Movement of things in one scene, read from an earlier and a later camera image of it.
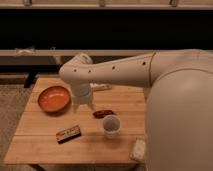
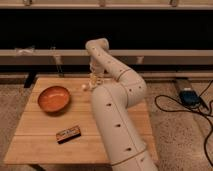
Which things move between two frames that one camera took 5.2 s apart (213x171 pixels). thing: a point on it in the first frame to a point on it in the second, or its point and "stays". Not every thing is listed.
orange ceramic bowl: (54, 99) stays
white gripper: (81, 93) to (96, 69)
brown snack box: (68, 134) stays
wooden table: (52, 131) stays
